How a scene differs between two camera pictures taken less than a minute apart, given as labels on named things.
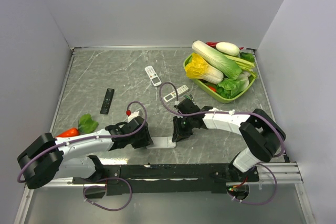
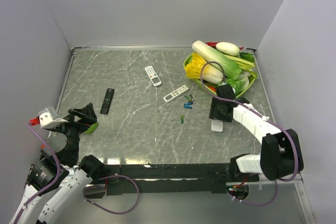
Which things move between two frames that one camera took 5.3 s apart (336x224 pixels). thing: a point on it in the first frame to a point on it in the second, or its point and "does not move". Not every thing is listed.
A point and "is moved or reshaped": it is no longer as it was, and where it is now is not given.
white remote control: x=161 y=142 is moved or reshaped
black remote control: x=107 y=100 does not move
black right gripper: x=178 y=134 to x=214 y=113
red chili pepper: x=212 y=43 does not move
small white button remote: x=172 y=95 does not move
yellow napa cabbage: x=198 y=68 does not move
